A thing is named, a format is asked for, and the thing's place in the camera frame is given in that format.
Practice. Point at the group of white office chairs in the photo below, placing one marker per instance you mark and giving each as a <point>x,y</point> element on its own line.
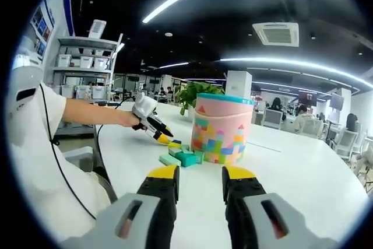
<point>272,117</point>

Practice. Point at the white square pillar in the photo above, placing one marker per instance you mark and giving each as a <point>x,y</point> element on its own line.
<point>239,82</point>

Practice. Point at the curved ceiling light strip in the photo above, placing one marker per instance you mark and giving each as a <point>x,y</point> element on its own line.
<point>262,59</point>

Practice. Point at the rows of white storage bins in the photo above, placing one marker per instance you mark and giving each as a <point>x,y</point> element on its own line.
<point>86,61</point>

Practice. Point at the ceiling air conditioner unit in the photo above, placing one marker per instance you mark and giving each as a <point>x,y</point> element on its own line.
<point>277,34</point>

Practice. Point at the red display screen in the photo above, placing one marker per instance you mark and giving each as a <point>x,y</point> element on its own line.
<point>308,98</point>

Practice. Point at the white chest device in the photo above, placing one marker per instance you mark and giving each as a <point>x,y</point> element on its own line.
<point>26,77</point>

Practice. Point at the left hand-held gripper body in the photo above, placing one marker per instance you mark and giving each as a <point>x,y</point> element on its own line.
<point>144,106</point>

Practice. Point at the pile of toy blocks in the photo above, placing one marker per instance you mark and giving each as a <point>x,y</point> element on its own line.
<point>188,160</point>

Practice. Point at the white armrest office chair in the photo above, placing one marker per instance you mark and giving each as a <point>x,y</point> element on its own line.
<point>77,155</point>

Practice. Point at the person's left hand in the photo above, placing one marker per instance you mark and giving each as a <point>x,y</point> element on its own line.
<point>131,121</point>

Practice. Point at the person in white shirt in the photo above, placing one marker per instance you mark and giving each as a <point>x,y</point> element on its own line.
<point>38,158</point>

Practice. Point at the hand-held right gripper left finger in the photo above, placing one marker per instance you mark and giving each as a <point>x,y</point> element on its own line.
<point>157,190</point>

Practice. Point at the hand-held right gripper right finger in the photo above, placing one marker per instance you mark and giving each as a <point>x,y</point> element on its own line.
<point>242,189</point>

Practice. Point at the stack of white trays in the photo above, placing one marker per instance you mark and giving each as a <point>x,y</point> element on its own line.
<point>97,28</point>

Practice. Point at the grey metal shelf rack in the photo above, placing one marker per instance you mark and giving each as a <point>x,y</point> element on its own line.
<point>87,40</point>

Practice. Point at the pink toy storage bucket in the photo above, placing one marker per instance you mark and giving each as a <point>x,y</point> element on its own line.
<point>221,115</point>

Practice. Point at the wall-mounted monitor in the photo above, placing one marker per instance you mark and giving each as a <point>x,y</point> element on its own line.
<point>337,101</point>

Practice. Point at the short ceiling light strip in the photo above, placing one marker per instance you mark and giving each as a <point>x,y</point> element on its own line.
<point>175,65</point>

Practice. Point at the green potted plant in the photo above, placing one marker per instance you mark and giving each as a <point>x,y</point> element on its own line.
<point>192,91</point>

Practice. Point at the small ceiling light panel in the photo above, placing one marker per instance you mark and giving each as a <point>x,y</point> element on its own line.
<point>120,47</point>

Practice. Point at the white table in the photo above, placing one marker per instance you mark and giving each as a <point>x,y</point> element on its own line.
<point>291,179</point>

